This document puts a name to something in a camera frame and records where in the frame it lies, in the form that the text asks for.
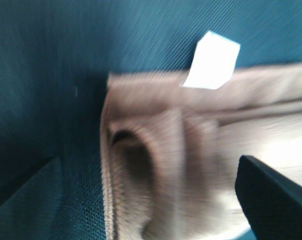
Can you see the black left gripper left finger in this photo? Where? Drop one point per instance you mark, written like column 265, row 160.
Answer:
column 29, row 203

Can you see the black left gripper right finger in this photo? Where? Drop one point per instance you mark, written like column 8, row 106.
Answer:
column 271, row 202

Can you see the brown microfibre towel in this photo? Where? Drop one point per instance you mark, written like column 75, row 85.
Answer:
column 171, row 142

